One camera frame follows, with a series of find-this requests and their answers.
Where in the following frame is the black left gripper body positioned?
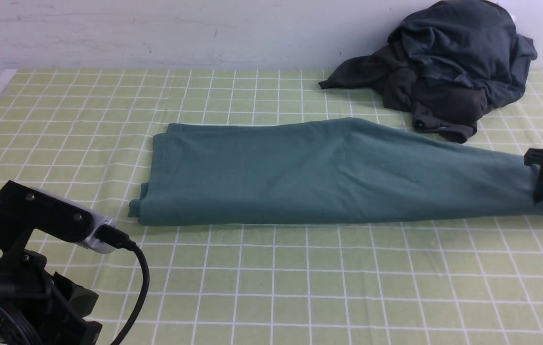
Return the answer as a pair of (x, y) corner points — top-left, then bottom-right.
(0, 250), (102, 345)

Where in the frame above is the green long-sleeved shirt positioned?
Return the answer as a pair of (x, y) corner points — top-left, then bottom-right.
(128, 118), (543, 226)

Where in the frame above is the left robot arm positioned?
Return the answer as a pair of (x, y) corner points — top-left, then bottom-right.
(0, 250), (102, 345)

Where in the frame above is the green checkered tablecloth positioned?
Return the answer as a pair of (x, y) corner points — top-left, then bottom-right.
(0, 69), (543, 345)

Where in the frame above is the dark grey clothes pile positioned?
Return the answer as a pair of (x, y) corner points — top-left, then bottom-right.
(319, 0), (538, 144)

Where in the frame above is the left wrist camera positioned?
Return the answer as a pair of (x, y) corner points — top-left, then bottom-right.
(0, 181), (115, 254)

